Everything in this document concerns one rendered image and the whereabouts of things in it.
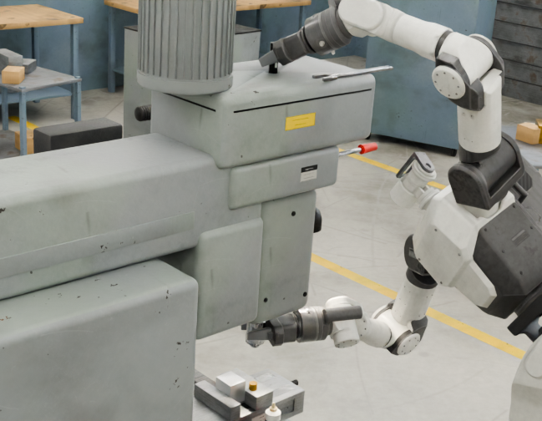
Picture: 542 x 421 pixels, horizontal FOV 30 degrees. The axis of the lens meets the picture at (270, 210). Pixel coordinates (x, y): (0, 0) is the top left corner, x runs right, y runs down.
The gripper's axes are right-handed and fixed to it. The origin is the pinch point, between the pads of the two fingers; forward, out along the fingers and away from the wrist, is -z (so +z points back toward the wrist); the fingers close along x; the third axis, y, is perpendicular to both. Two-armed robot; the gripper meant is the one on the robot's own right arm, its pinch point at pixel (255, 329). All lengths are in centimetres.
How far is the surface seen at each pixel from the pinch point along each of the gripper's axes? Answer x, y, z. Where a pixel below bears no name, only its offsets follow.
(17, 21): -622, 35, -12
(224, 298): 19.9, -19.3, -14.1
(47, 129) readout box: -14, -49, -48
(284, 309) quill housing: 9.3, -9.7, 3.9
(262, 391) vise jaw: -4.3, 20.5, 4.2
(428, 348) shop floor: -194, 126, 157
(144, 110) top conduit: -2, -56, -28
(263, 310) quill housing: 12.1, -11.5, -2.2
